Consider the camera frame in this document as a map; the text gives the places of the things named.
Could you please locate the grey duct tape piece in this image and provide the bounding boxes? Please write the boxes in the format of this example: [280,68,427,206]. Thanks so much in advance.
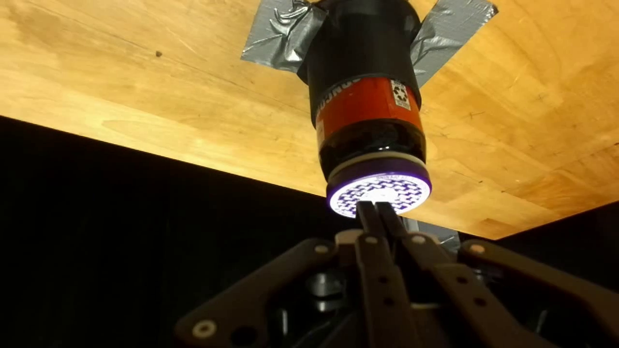
[240,0,327,86]

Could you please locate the dark square coaster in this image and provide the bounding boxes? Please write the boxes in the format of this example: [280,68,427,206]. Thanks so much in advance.
[408,0,501,90]

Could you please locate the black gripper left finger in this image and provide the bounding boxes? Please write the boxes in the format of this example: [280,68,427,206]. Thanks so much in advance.
[172,200,416,348]

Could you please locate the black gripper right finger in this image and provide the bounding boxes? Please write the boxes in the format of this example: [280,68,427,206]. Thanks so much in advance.
[377,202,619,348]

